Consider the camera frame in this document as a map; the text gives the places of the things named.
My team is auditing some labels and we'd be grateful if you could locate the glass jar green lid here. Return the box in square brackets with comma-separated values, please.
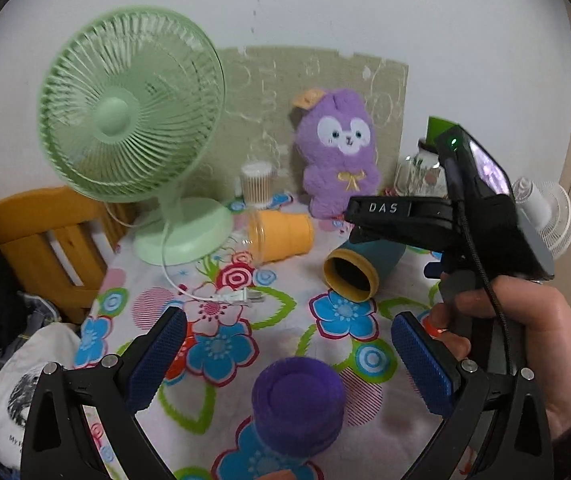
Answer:
[394, 117, 455, 198]

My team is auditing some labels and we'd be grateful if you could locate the cotton swab container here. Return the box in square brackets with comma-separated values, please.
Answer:
[240, 160, 274, 209]

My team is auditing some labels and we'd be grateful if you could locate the beige patterned board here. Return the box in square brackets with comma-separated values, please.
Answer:
[186, 47, 409, 202]

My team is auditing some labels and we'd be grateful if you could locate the green desk fan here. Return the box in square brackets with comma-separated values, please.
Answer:
[38, 6, 233, 266]

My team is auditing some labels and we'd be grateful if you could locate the purple plush bunny toy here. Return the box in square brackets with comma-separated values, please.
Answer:
[293, 89, 382, 220]

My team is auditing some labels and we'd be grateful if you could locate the white fan power cable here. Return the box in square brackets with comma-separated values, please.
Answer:
[102, 199, 267, 307]

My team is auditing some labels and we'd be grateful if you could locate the orange plastic cup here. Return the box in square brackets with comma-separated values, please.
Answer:
[246, 210, 315, 266]

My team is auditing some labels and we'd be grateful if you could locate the white standing fan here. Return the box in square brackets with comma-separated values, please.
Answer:
[513, 177, 571, 260]

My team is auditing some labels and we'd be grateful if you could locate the floral tablecloth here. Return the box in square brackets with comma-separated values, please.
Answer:
[74, 220, 439, 479]

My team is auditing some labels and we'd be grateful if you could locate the white folded t-shirt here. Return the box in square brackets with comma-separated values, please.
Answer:
[0, 323, 80, 470]

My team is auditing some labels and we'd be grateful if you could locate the teal cup yellow rim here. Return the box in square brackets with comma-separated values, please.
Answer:
[322, 240, 406, 302]

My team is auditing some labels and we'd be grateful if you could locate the purple plastic cup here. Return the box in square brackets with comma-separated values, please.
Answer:
[252, 356, 346, 458]

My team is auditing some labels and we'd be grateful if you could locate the right hand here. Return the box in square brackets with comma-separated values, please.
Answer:
[427, 274, 571, 443]

